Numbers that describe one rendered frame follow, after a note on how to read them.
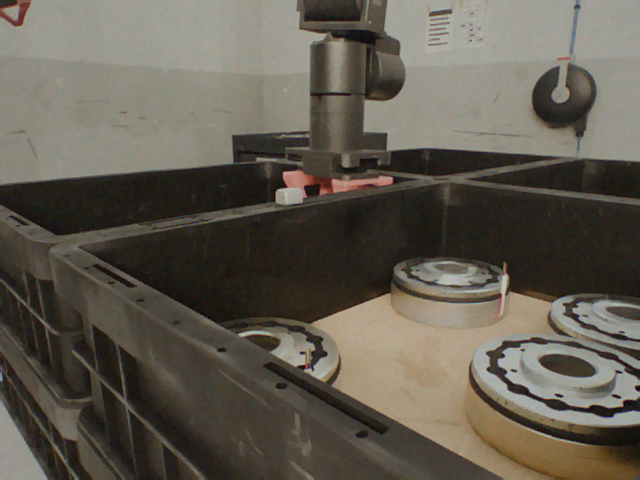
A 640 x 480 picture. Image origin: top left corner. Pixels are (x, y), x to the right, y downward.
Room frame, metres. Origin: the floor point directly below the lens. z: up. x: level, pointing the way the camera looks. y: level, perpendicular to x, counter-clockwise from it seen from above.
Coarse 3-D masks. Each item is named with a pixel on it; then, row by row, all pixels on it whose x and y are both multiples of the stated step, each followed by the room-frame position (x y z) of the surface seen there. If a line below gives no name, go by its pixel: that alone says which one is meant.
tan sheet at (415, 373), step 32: (320, 320) 0.39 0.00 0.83; (352, 320) 0.39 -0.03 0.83; (384, 320) 0.39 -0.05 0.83; (512, 320) 0.39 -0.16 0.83; (544, 320) 0.39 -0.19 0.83; (352, 352) 0.33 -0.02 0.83; (384, 352) 0.33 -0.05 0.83; (416, 352) 0.33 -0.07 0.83; (448, 352) 0.33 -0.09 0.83; (352, 384) 0.29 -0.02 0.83; (384, 384) 0.29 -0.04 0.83; (416, 384) 0.29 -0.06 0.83; (448, 384) 0.29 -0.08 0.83; (416, 416) 0.25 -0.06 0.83; (448, 416) 0.25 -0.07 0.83; (480, 448) 0.23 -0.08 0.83
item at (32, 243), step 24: (168, 168) 0.64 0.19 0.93; (192, 168) 0.65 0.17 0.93; (216, 168) 0.68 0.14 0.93; (336, 192) 0.45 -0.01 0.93; (0, 216) 0.35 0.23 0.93; (192, 216) 0.35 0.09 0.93; (216, 216) 0.35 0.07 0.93; (0, 240) 0.34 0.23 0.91; (24, 240) 0.29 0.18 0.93; (48, 240) 0.28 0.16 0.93; (24, 264) 0.30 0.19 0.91; (48, 264) 0.28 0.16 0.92
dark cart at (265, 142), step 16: (240, 144) 2.22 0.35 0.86; (256, 144) 2.17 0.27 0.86; (272, 144) 2.11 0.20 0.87; (288, 144) 2.06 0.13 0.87; (304, 144) 2.01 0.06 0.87; (368, 144) 2.33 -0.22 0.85; (384, 144) 2.45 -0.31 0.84; (240, 160) 2.23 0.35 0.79; (256, 160) 2.17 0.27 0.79; (272, 160) 2.12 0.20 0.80
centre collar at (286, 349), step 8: (240, 328) 0.30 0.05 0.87; (248, 328) 0.30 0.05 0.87; (256, 328) 0.30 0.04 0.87; (264, 328) 0.30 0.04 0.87; (272, 328) 0.30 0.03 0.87; (240, 336) 0.29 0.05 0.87; (248, 336) 0.29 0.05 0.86; (256, 336) 0.29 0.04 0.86; (264, 336) 0.29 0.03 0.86; (272, 336) 0.29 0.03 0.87; (280, 336) 0.28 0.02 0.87; (288, 336) 0.28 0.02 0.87; (280, 344) 0.27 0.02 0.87; (288, 344) 0.27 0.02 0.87; (272, 352) 0.26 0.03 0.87; (280, 352) 0.26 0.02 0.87; (288, 352) 0.26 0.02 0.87
